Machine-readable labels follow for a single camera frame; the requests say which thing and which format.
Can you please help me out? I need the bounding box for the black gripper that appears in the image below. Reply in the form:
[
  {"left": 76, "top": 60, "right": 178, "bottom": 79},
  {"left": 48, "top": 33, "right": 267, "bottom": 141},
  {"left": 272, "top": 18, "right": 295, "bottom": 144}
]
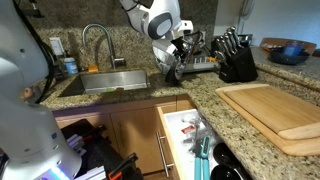
[{"left": 152, "top": 39, "right": 179, "bottom": 74}]

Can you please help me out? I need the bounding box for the clear dish soap bottle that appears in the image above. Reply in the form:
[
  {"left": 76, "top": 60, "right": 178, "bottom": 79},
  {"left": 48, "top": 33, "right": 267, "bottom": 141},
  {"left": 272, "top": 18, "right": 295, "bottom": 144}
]
[{"left": 165, "top": 62, "right": 186, "bottom": 86}]

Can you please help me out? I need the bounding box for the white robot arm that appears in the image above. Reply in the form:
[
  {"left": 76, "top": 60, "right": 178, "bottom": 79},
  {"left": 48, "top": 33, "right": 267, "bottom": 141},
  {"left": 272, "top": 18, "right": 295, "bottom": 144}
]
[{"left": 0, "top": 0, "right": 82, "bottom": 180}]

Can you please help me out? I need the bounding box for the grey dish drying rack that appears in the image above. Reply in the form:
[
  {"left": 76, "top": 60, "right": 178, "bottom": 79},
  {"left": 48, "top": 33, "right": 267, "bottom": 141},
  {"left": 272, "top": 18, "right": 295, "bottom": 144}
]
[{"left": 154, "top": 31, "right": 223, "bottom": 75}]

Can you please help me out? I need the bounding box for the curved steel faucet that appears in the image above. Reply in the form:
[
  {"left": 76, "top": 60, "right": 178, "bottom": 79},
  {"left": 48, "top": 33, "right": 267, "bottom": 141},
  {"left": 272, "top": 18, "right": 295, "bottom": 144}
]
[{"left": 82, "top": 23, "right": 127, "bottom": 70}]

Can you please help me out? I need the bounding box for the black knife block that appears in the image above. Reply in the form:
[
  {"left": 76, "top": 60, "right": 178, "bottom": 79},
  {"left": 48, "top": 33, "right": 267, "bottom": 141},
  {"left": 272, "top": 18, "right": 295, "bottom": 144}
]
[{"left": 213, "top": 47, "right": 258, "bottom": 83}]

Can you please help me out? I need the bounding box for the orange yellow sponge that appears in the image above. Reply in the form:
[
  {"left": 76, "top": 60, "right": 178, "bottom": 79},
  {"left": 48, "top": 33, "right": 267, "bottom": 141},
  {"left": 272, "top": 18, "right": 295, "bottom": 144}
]
[{"left": 88, "top": 65, "right": 99, "bottom": 72}]

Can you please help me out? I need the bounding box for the white open drawer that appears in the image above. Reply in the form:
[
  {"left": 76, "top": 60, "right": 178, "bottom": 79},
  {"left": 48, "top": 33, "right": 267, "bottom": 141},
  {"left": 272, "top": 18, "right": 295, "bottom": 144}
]
[{"left": 158, "top": 108, "right": 222, "bottom": 180}]

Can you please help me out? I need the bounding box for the stainless steel sink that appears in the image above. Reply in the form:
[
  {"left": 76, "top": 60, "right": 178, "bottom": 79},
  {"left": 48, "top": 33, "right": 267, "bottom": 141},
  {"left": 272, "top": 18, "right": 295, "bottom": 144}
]
[{"left": 60, "top": 70, "right": 150, "bottom": 97}]

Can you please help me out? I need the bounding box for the wooden cabinet door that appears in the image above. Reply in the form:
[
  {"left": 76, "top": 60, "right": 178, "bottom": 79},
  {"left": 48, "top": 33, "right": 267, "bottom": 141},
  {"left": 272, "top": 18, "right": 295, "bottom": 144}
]
[{"left": 111, "top": 108, "right": 163, "bottom": 174}]

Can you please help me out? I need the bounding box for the blue label white bottle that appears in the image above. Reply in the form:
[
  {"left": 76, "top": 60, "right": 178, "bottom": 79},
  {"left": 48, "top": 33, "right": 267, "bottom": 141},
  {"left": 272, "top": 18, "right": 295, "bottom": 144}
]
[{"left": 64, "top": 57, "right": 78, "bottom": 75}]

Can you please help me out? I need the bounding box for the dark blue bowl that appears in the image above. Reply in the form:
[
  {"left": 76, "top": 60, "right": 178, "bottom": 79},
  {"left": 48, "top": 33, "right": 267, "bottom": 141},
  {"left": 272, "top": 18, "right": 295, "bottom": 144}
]
[{"left": 269, "top": 47, "right": 310, "bottom": 65}]

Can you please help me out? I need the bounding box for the blue cup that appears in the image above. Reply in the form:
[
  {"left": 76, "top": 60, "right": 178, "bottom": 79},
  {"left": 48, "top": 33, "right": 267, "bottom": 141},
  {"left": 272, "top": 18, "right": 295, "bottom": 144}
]
[{"left": 284, "top": 41, "right": 303, "bottom": 56}]

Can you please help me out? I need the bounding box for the black orange clamp tool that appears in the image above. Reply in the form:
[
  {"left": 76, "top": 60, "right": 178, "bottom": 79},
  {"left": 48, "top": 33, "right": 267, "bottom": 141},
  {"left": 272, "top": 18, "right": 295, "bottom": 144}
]
[{"left": 107, "top": 153, "right": 138, "bottom": 180}]

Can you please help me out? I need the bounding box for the black ladle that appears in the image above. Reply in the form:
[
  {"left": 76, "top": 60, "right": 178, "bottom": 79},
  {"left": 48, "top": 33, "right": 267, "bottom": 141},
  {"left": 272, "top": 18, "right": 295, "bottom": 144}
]
[{"left": 213, "top": 143, "right": 253, "bottom": 180}]

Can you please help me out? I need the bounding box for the black round spoon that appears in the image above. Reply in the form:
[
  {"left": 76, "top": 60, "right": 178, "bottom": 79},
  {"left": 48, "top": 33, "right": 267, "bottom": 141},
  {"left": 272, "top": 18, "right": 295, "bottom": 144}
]
[{"left": 210, "top": 165, "right": 241, "bottom": 180}]

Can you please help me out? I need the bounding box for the small wooden cutting board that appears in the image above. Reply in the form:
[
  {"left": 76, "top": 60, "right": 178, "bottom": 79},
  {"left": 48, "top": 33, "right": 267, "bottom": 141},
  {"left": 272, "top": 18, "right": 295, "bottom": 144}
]
[{"left": 222, "top": 84, "right": 320, "bottom": 140}]

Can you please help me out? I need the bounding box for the large wooden cutting board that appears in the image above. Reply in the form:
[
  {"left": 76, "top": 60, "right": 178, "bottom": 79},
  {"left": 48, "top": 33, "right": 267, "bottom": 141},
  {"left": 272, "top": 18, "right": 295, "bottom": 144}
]
[{"left": 216, "top": 84, "right": 320, "bottom": 156}]

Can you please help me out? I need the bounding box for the teal handled tool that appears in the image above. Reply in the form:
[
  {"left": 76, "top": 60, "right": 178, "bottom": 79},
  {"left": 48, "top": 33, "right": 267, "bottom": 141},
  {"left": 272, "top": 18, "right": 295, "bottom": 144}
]
[{"left": 194, "top": 136, "right": 210, "bottom": 180}]

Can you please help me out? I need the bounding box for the white wall outlet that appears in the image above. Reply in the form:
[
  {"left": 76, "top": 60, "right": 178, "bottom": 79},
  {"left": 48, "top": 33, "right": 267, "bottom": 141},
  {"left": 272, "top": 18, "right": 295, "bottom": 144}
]
[{"left": 49, "top": 37, "right": 64, "bottom": 56}]

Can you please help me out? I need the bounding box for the steel drawer handle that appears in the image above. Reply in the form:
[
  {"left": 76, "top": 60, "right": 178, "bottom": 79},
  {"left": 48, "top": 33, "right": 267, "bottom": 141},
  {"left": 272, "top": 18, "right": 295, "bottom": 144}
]
[{"left": 156, "top": 132, "right": 174, "bottom": 178}]

